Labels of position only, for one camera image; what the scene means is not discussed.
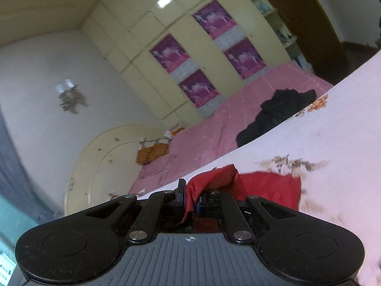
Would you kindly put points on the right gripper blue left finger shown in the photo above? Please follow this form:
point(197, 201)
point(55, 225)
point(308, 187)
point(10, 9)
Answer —
point(181, 196)

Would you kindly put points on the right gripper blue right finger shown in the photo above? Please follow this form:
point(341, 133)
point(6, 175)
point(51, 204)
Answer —
point(209, 202)

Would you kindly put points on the red down jacket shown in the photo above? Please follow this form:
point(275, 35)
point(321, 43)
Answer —
point(234, 189)

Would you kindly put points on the pink checked bedspread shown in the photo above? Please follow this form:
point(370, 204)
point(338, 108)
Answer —
point(214, 137)

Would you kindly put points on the cream round headboard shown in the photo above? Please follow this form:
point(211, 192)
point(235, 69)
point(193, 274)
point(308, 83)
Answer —
point(107, 167)

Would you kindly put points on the lower left purple poster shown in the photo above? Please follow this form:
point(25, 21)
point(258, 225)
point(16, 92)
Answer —
point(198, 89)

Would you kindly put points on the purple poster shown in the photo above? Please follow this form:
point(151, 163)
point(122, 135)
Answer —
point(214, 19)
point(246, 60)
point(169, 53)
point(198, 89)

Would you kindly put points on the black garment on bed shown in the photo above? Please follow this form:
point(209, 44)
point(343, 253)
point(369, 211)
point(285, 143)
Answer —
point(282, 105)

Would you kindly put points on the floral white bed sheet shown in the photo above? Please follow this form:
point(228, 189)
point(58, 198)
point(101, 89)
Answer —
point(332, 238)

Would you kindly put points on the upper left purple poster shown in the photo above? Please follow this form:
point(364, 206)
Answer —
point(169, 53)

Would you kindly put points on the lower right purple poster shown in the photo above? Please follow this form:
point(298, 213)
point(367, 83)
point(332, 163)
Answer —
point(246, 60)

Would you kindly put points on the cream built-in wardrobe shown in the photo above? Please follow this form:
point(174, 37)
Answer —
point(125, 31)

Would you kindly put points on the grey blue curtain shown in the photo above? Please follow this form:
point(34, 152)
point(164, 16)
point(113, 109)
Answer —
point(23, 204)

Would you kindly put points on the upper right purple poster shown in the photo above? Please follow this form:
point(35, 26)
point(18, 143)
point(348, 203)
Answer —
point(214, 19)

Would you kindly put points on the brown wooden door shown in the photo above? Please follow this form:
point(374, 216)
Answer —
point(316, 37)

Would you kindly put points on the silver wall lamp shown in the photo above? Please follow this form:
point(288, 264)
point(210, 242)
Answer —
point(70, 96)

